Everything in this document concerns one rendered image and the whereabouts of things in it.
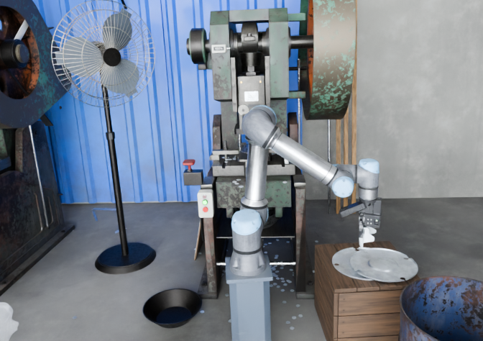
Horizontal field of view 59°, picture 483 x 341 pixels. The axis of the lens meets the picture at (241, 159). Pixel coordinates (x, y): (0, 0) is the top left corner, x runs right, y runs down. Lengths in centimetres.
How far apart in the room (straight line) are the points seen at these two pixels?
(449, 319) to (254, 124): 104
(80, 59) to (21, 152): 88
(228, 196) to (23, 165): 145
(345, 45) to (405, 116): 184
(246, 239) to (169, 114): 208
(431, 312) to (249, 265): 71
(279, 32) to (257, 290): 123
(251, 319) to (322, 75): 109
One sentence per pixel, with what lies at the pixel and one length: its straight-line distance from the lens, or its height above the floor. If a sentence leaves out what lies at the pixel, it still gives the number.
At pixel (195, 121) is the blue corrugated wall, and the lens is 356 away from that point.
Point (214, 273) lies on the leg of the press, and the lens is 238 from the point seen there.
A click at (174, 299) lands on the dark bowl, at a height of 3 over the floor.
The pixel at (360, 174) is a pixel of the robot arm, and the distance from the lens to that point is 171.
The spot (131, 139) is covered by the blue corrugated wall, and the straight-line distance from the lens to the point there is 369.
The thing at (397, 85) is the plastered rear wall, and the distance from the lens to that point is 365.
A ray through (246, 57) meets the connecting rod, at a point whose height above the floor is 126.
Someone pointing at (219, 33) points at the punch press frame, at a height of 139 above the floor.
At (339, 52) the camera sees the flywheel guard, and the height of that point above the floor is 128.
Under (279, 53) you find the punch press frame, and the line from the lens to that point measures 220.
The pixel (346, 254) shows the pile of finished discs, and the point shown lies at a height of 35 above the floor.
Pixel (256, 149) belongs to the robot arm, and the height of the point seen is 93.
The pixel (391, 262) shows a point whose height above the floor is 37.
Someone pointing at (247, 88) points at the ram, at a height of 110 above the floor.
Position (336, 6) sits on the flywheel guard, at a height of 147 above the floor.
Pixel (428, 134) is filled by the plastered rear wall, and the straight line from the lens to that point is 380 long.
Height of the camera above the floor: 135
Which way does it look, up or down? 16 degrees down
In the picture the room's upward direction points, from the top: 2 degrees counter-clockwise
